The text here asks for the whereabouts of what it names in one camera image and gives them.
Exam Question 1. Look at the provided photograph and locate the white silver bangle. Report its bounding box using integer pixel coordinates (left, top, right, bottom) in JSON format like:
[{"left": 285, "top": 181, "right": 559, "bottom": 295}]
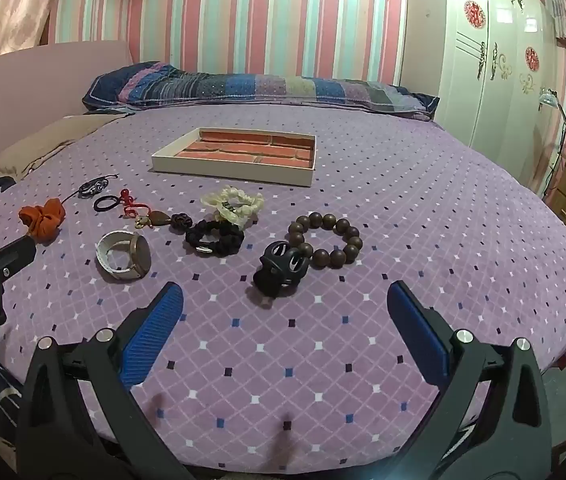
[{"left": 95, "top": 230, "right": 152, "bottom": 281}]

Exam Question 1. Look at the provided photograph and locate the white wardrobe with decals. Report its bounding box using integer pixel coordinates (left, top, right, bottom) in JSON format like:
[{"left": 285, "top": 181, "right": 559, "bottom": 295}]
[{"left": 436, "top": 0, "right": 566, "bottom": 186}]

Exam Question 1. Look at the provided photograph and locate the silver bracelet with black cord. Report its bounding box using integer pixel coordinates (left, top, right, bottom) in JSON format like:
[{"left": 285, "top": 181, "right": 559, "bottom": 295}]
[{"left": 60, "top": 174, "right": 120, "bottom": 201}]

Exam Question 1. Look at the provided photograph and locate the brown wooden bead bracelet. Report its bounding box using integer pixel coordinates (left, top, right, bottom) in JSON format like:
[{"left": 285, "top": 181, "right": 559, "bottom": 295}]
[{"left": 288, "top": 212, "right": 364, "bottom": 271}]

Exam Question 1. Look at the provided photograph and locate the patchwork pillow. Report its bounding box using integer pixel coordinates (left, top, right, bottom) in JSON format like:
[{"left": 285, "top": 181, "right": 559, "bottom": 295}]
[{"left": 83, "top": 61, "right": 440, "bottom": 121}]

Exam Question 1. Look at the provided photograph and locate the orange scrunchie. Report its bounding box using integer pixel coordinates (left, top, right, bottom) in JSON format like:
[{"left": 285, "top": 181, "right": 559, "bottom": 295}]
[{"left": 19, "top": 198, "right": 66, "bottom": 243}]

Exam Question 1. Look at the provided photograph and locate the black hair claw clip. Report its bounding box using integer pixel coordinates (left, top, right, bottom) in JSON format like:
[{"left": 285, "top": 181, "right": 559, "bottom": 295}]
[{"left": 253, "top": 241, "right": 311, "bottom": 301}]

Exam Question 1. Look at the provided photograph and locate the purple checked bedspread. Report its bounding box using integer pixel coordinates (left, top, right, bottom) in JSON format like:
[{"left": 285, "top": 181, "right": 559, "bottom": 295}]
[{"left": 0, "top": 102, "right": 566, "bottom": 476}]

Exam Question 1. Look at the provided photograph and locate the beige folded blanket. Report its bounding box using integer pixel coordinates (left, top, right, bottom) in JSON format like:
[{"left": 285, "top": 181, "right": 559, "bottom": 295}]
[{"left": 0, "top": 112, "right": 128, "bottom": 196}]

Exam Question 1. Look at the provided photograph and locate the pink headboard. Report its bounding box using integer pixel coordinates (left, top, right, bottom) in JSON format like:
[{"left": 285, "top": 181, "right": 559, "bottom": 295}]
[{"left": 0, "top": 40, "right": 134, "bottom": 161}]

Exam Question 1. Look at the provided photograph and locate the white tray with brick lining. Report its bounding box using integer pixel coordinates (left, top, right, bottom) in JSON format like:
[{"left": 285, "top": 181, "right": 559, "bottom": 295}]
[{"left": 151, "top": 127, "right": 317, "bottom": 188}]

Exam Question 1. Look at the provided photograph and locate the black scrunchie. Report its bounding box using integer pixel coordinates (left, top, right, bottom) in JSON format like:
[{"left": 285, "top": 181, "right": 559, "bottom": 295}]
[{"left": 185, "top": 220, "right": 245, "bottom": 258}]

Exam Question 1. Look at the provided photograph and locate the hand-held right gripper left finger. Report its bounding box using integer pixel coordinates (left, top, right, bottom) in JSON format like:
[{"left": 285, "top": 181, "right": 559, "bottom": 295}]
[{"left": 15, "top": 281, "right": 194, "bottom": 480}]

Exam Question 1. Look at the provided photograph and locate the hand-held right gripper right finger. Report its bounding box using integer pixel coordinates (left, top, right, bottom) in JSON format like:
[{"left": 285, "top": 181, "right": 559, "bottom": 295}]
[{"left": 385, "top": 280, "right": 554, "bottom": 480}]

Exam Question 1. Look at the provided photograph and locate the desk lamp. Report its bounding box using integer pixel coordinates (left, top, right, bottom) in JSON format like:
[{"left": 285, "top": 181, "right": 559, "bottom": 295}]
[{"left": 537, "top": 87, "right": 566, "bottom": 198}]

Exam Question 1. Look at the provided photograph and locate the cream scrunchie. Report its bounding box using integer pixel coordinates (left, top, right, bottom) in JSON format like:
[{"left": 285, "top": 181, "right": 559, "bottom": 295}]
[{"left": 201, "top": 186, "right": 265, "bottom": 225}]

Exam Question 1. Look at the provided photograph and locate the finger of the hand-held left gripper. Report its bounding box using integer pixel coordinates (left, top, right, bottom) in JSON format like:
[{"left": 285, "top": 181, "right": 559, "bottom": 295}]
[{"left": 0, "top": 234, "right": 38, "bottom": 291}]

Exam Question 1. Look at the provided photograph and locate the red knotted cord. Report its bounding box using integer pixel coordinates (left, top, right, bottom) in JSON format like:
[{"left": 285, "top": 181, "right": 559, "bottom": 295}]
[{"left": 119, "top": 188, "right": 152, "bottom": 218}]

